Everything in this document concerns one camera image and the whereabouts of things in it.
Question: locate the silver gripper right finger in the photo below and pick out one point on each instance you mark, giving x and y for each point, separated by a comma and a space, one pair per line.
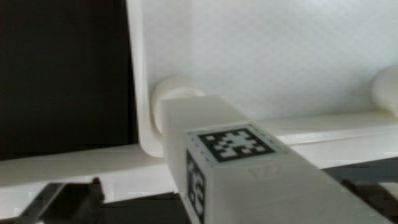
379, 196

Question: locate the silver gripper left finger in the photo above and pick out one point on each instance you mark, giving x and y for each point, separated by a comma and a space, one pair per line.
68, 204

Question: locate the white desk leg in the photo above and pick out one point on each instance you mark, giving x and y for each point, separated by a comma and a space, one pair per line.
246, 180

